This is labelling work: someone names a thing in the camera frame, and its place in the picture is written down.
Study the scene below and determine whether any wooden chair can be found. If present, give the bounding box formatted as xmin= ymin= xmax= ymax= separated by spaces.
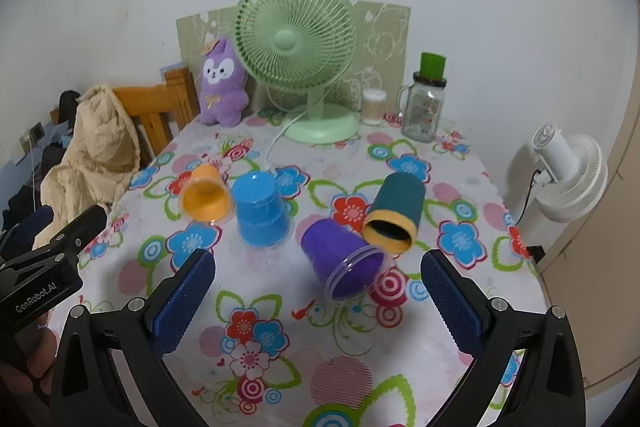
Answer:
xmin=113 ymin=67 xmax=202 ymax=168

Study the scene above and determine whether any teal cup with yellow rim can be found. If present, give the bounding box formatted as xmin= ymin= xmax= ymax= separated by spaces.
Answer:
xmin=362 ymin=172 xmax=427 ymax=254

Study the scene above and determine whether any wooden cabinet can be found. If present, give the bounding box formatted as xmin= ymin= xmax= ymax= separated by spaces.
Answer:
xmin=534 ymin=97 xmax=640 ymax=393

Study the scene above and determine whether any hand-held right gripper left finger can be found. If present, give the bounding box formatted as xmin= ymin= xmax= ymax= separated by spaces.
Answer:
xmin=49 ymin=249 xmax=217 ymax=427

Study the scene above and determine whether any white fan cable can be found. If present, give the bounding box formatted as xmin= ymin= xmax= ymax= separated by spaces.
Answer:
xmin=265 ymin=104 xmax=312 ymax=175

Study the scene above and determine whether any glass jar with green lid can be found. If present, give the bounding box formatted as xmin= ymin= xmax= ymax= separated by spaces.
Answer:
xmin=397 ymin=52 xmax=449 ymax=144

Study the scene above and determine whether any blue cup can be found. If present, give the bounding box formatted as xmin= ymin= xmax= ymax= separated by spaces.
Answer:
xmin=233 ymin=172 xmax=294 ymax=247

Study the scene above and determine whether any purple cup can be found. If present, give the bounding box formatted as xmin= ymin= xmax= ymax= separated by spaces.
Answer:
xmin=301 ymin=219 xmax=391 ymax=302

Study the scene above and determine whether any beige quilted jacket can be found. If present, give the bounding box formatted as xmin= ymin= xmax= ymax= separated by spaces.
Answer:
xmin=31 ymin=85 xmax=142 ymax=250

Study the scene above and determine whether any orange cup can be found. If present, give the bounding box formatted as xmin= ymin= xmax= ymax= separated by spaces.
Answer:
xmin=180 ymin=164 xmax=236 ymax=222

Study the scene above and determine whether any cotton swab container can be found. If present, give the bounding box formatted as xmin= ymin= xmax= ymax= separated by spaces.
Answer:
xmin=361 ymin=89 xmax=389 ymax=126

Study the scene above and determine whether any person's left hand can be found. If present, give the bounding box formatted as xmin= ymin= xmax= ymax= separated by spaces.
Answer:
xmin=0 ymin=313 xmax=57 ymax=409

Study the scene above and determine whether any floral tablecloth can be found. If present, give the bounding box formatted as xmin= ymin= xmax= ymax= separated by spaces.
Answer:
xmin=50 ymin=107 xmax=543 ymax=427

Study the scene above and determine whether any white wall fan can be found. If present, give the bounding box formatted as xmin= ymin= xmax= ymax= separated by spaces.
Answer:
xmin=505 ymin=124 xmax=609 ymax=223

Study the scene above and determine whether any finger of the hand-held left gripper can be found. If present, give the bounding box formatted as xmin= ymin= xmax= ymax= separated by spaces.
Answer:
xmin=31 ymin=205 xmax=109 ymax=262

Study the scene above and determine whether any green desk fan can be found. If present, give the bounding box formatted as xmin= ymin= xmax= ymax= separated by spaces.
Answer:
xmin=233 ymin=0 xmax=361 ymax=144

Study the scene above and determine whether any purple plush toy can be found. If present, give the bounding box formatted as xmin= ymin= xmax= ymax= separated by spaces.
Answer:
xmin=199 ymin=37 xmax=251 ymax=128

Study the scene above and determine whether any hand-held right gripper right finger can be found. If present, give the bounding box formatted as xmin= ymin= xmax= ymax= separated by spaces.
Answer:
xmin=420 ymin=250 xmax=587 ymax=427

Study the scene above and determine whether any black power cable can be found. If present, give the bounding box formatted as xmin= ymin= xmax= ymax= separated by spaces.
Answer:
xmin=514 ymin=159 xmax=547 ymax=228

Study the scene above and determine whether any patterned beige board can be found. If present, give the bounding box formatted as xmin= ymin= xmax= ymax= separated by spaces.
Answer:
xmin=176 ymin=1 xmax=412 ymax=112

